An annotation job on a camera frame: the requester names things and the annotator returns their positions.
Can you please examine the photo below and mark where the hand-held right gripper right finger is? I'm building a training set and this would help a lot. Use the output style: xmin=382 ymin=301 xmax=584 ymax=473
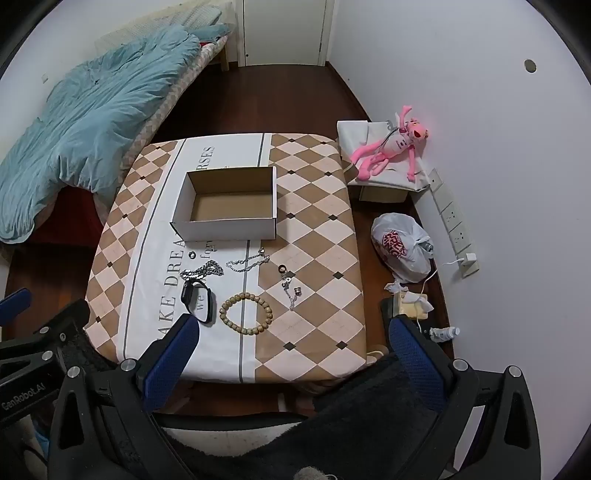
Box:
xmin=389 ymin=318 xmax=542 ymax=480

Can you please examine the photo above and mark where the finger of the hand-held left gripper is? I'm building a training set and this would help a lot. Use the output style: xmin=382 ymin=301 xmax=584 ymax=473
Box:
xmin=0 ymin=287 xmax=34 ymax=326
xmin=0 ymin=299 xmax=92 ymax=365

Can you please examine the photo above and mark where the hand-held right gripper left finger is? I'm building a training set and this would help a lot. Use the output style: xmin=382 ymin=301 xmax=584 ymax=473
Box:
xmin=48 ymin=314 xmax=200 ymax=480

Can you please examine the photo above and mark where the black smartwatch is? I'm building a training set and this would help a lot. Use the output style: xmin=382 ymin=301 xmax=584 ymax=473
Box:
xmin=180 ymin=279 xmax=216 ymax=326

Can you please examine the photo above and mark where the wooden bead bracelet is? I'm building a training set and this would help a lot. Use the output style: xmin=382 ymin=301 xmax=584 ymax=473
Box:
xmin=219 ymin=292 xmax=274 ymax=337

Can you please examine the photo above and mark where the thick silver chain necklace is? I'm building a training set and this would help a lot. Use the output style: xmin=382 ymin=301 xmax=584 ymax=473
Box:
xmin=180 ymin=260 xmax=225 ymax=282

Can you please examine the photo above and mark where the silver charm chain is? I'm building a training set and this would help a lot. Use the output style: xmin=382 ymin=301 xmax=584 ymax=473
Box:
xmin=281 ymin=274 xmax=304 ymax=311

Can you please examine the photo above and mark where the cardboard box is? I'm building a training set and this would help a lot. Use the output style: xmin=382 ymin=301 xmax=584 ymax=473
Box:
xmin=170 ymin=166 xmax=278 ymax=241

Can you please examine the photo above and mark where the tissue pack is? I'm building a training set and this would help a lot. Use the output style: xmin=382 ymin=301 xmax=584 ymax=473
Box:
xmin=396 ymin=291 xmax=435 ymax=320

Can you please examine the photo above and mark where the black fleece garment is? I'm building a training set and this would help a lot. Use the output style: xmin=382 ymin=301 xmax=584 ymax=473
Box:
xmin=154 ymin=354 xmax=465 ymax=480

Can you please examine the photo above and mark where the white plastic bag red print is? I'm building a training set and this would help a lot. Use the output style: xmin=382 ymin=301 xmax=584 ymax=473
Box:
xmin=370 ymin=213 xmax=435 ymax=284

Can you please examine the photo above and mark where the checkered tablecloth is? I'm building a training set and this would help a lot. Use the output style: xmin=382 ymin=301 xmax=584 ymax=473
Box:
xmin=84 ymin=133 xmax=369 ymax=384

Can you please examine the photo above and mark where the blue blanket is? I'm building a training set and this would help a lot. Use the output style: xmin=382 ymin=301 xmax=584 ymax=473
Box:
xmin=0 ymin=24 xmax=202 ymax=244

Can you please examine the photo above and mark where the pink plush toy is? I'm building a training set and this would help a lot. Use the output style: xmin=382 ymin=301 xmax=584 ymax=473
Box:
xmin=349 ymin=105 xmax=430 ymax=183

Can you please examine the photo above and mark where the white cloth covered box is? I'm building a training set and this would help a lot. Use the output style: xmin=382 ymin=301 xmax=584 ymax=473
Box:
xmin=336 ymin=119 xmax=445 ymax=193

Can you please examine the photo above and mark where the white door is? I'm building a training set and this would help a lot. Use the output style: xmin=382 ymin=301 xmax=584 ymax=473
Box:
xmin=233 ymin=0 xmax=335 ymax=68

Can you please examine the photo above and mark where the white charger cable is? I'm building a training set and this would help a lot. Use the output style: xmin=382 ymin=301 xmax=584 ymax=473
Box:
xmin=414 ymin=259 xmax=465 ymax=334

